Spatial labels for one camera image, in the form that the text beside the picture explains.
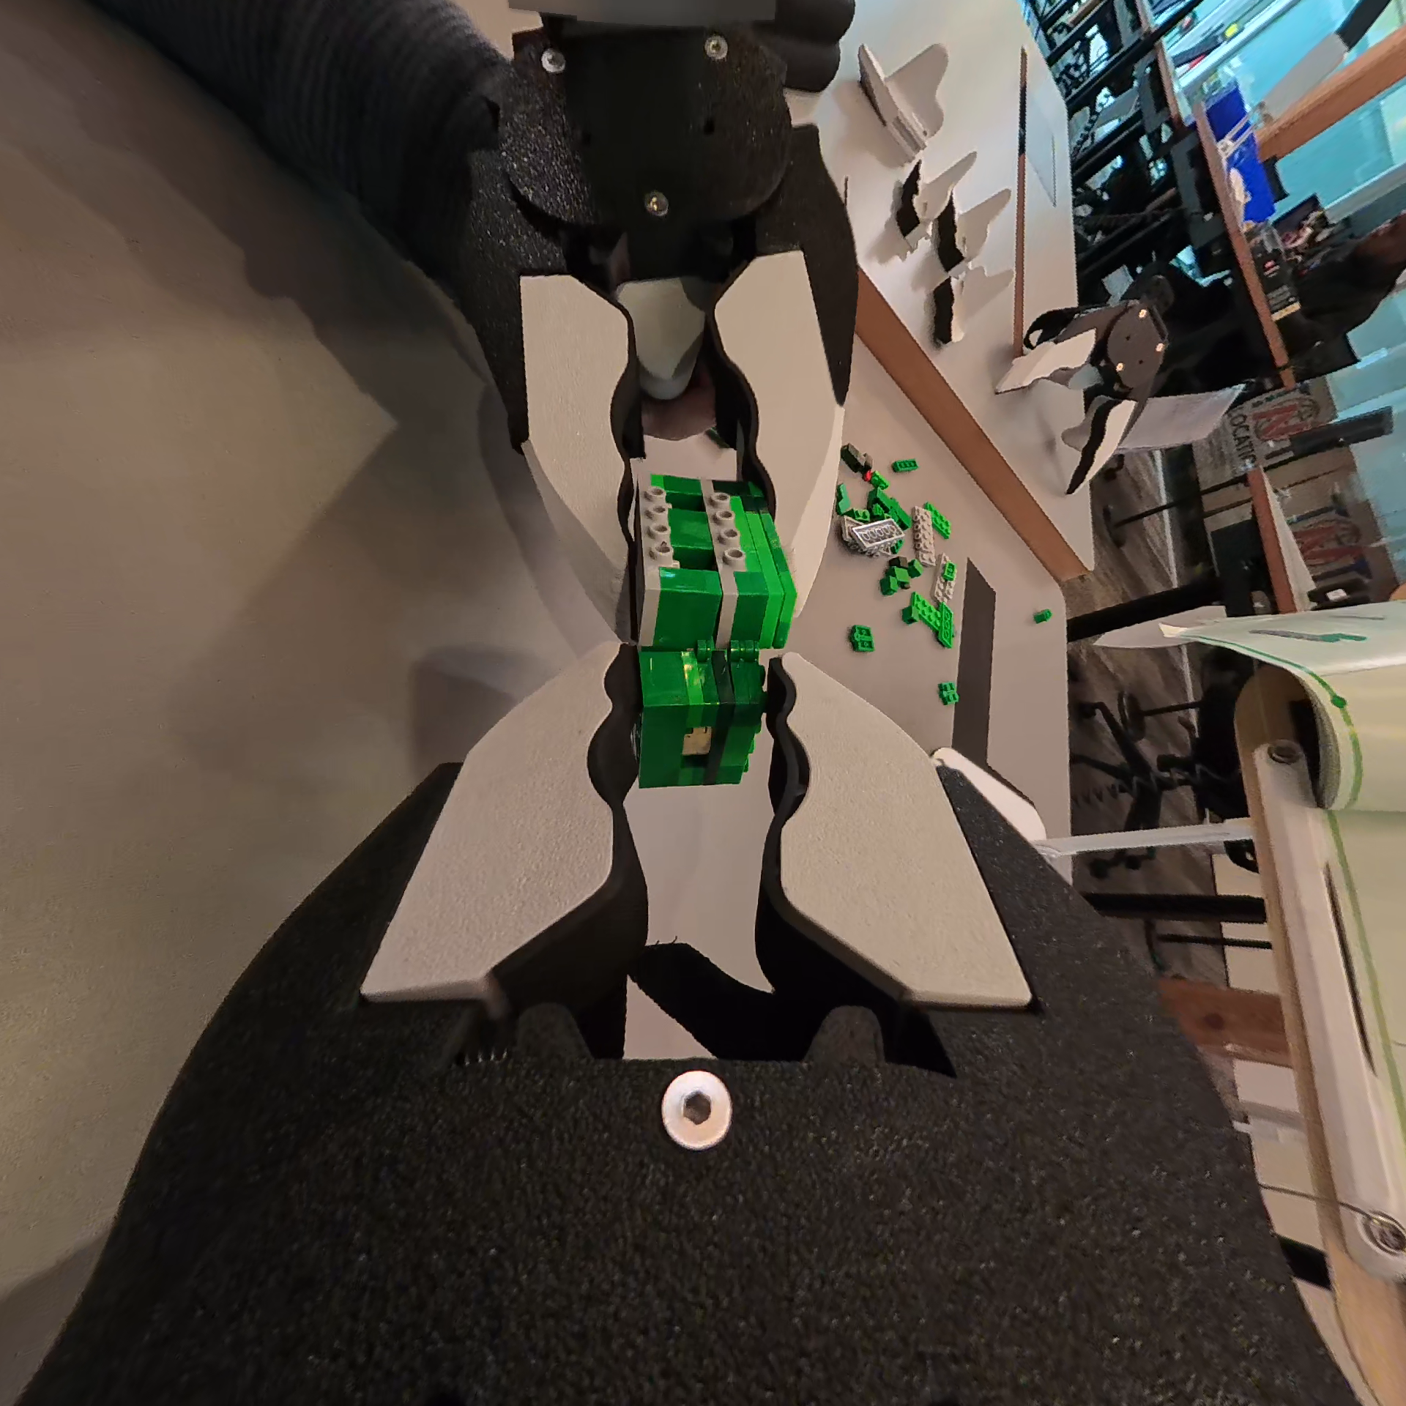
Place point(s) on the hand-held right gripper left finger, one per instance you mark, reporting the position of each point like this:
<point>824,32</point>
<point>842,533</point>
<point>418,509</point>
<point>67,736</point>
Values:
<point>506,856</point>

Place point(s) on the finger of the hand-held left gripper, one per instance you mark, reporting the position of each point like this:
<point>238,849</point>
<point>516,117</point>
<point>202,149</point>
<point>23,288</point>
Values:
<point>798,383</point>
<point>566,383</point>

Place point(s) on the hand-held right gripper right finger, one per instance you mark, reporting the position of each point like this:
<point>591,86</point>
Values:
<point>902,878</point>

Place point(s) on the green brick build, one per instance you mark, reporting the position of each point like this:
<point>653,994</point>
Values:
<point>692,593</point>

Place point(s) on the person's left forearm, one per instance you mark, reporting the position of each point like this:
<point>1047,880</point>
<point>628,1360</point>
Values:
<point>330,76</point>

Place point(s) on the grey desk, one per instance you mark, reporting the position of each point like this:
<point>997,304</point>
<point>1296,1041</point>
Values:
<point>221,439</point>

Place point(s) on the pile of loose bricks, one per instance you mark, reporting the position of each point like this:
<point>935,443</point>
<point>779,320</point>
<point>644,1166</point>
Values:
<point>912,549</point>

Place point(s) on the loose gripper finger part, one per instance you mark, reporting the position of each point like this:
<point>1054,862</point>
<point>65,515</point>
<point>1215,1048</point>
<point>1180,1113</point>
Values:
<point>984,236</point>
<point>912,93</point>
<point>951,186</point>

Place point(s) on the idle hand-held gripper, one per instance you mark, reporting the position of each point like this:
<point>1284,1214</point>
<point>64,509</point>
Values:
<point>1137,351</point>

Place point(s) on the white book stand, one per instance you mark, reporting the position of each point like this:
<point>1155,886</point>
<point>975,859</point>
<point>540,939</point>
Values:
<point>1307,933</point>

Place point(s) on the instruction booklet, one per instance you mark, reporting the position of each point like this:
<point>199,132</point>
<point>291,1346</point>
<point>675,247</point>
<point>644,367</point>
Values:
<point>1363,703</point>

